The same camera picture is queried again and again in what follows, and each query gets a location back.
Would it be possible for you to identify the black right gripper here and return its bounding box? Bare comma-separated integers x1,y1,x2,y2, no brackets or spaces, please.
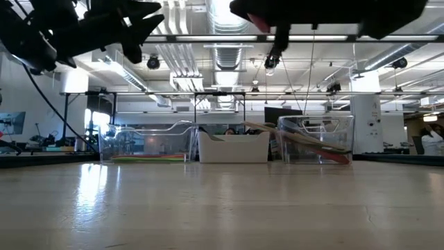
228,0,429,40

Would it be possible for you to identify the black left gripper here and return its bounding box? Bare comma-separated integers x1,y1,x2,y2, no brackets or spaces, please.
29,0,166,69

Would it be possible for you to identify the black nylon ladle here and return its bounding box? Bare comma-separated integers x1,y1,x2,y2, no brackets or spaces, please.
263,122,352,156

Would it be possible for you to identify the red slotted spoon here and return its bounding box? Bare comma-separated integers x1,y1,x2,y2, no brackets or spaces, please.
311,147,351,165

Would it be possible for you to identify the black background monitor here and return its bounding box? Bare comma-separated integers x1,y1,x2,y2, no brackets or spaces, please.
264,106,303,126

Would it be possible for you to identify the clear plastic bin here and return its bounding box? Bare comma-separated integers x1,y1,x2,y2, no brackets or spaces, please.
99,120,198,164
276,115,355,165

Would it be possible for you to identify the white plastic bin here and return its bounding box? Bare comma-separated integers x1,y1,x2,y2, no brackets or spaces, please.
197,131,271,164

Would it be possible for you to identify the background black frame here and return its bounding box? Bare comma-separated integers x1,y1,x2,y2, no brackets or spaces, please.
60,90,444,153

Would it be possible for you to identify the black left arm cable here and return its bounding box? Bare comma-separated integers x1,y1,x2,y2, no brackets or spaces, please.
22,64,100,153

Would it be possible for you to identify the blue wall screen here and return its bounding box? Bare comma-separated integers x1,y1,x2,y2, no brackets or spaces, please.
0,110,27,136

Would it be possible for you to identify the black rig frame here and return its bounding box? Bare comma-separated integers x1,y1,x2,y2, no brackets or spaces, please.
0,33,444,169

